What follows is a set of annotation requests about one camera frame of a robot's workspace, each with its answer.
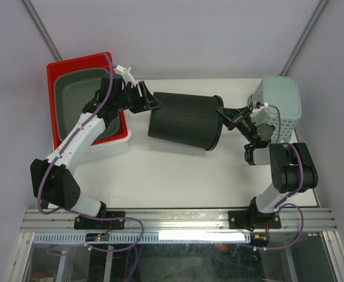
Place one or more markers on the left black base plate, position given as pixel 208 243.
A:
pixel 83 223

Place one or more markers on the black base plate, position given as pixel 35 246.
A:
pixel 249 220
pixel 83 223

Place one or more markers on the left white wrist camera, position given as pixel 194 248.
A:
pixel 125 73

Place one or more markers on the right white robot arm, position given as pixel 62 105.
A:
pixel 292 167

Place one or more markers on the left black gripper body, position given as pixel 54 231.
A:
pixel 129 100

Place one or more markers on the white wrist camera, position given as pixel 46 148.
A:
pixel 125 73
pixel 258 106

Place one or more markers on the white slotted cable duct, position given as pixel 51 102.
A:
pixel 161 237

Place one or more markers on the large black plastic bucket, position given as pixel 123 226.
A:
pixel 190 120

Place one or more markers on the left aluminium frame post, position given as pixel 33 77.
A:
pixel 41 29

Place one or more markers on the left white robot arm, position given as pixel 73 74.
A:
pixel 52 177

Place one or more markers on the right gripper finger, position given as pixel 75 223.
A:
pixel 233 113
pixel 240 122

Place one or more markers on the white plastic bin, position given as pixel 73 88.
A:
pixel 113 147

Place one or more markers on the right aluminium frame post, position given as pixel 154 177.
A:
pixel 304 36

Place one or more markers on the teal perforated plastic basket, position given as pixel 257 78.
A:
pixel 283 111

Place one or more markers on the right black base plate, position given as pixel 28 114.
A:
pixel 249 220

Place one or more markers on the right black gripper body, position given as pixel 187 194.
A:
pixel 247 126

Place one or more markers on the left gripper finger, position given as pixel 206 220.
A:
pixel 147 99
pixel 145 105

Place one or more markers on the aluminium frame post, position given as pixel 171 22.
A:
pixel 41 29
pixel 304 36

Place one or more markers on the red plastic tray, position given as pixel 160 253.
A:
pixel 57 69

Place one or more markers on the aluminium mounting rail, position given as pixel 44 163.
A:
pixel 310 219

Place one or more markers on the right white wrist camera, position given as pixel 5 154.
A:
pixel 258 106

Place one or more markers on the grey plastic tray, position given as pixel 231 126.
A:
pixel 71 92

